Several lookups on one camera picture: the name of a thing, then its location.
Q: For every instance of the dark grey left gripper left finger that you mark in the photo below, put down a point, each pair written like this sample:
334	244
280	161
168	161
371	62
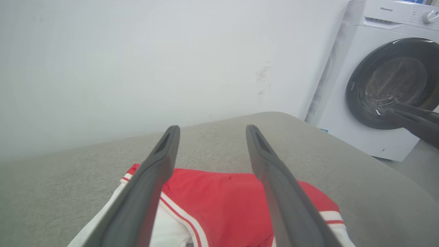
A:
137	206

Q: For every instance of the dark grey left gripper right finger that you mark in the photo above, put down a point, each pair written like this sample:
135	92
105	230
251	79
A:
288	212

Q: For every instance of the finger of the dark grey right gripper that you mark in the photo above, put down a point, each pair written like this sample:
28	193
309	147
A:
418	128
422	113

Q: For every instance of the red white basketball jersey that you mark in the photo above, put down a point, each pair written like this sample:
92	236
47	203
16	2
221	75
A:
223	206

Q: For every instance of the dark round washing machine door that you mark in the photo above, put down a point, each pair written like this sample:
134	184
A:
360	75

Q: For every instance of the white front-load washing machine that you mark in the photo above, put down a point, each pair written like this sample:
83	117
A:
339	116

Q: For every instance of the grey fabric sofa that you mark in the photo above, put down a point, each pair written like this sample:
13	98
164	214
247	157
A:
51	206

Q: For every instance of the white washing machine dial knob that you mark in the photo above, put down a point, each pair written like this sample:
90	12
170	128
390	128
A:
430	17

